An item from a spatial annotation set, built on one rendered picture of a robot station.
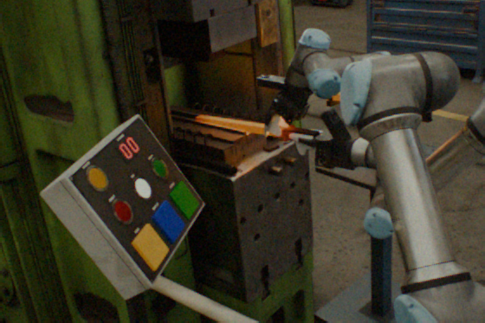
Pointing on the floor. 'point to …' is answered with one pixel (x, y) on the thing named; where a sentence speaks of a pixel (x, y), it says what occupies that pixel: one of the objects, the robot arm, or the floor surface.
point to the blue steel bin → (430, 22)
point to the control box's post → (137, 309)
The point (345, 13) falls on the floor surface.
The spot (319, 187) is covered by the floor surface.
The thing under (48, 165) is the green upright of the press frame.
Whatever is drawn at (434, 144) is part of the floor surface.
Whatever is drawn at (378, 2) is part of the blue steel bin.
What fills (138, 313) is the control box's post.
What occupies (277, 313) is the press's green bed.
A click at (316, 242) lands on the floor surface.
